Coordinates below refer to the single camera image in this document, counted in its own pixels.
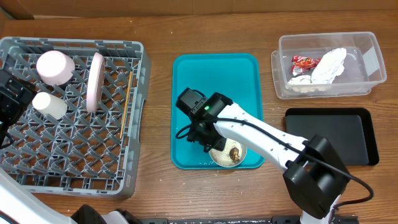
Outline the white paper cup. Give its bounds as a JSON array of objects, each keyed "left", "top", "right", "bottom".
[{"left": 32, "top": 92, "right": 68, "bottom": 119}]

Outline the pink shallow bowl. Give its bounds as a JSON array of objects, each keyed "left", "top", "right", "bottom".
[{"left": 36, "top": 50, "right": 75, "bottom": 86}]

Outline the brown food piece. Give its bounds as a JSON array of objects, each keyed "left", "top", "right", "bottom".
[{"left": 229, "top": 147, "right": 240, "bottom": 162}]

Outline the grey bowl with rice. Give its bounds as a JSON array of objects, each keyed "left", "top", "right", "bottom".
[{"left": 209, "top": 139, "right": 248, "bottom": 168}]

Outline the wooden chopstick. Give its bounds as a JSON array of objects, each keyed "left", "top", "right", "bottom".
[{"left": 119, "top": 72, "right": 133, "bottom": 140}]

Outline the white round plate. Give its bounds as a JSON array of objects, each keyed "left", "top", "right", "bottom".
[{"left": 86, "top": 53, "right": 106, "bottom": 113}]

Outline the small white tissue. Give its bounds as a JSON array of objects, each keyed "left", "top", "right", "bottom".
[{"left": 288, "top": 75, "right": 312, "bottom": 85}]

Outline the red snack wrapper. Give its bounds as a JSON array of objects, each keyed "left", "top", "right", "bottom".
[{"left": 291, "top": 55, "right": 321, "bottom": 77}]

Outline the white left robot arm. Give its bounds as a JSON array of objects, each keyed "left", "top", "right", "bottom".
[{"left": 1, "top": 70, "right": 142, "bottom": 224}]

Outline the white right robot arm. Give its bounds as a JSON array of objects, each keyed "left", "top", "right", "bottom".
[{"left": 175, "top": 88, "right": 349, "bottom": 223}]

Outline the grey dishwasher rack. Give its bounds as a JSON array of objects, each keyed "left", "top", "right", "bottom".
[{"left": 1, "top": 37, "right": 151, "bottom": 199}]

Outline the teal plastic tray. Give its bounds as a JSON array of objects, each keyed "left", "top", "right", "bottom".
[{"left": 170, "top": 53, "right": 264, "bottom": 170}]

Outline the clear plastic bin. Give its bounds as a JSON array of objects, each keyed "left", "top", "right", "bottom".
[{"left": 271, "top": 32, "right": 387, "bottom": 100}]

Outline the black plastic tray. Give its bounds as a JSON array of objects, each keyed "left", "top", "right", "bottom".
[{"left": 285, "top": 108, "right": 379, "bottom": 166}]

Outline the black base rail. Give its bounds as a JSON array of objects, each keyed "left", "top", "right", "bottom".
[{"left": 140, "top": 214, "right": 359, "bottom": 224}]

